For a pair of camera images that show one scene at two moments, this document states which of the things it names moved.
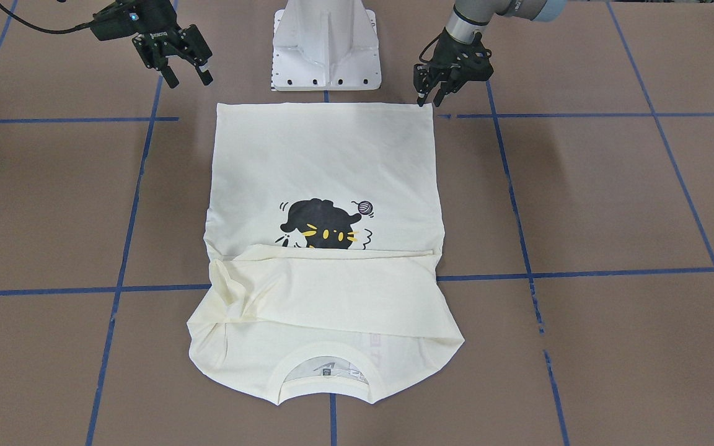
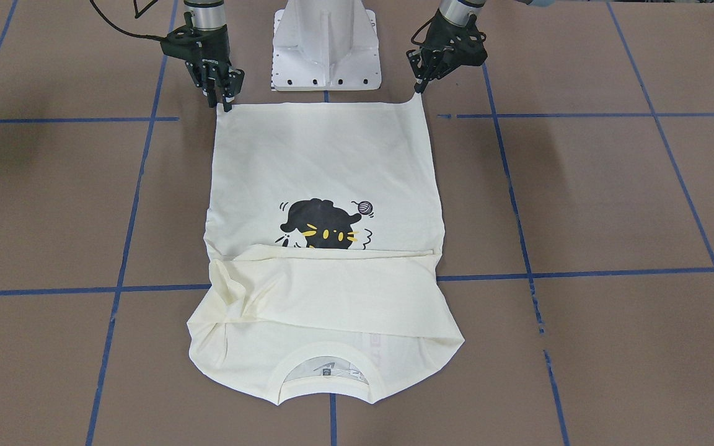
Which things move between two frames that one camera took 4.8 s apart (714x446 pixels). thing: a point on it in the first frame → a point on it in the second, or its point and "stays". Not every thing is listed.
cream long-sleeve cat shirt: [323, 233] stays
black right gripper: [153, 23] → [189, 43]
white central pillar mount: [320, 45] stays
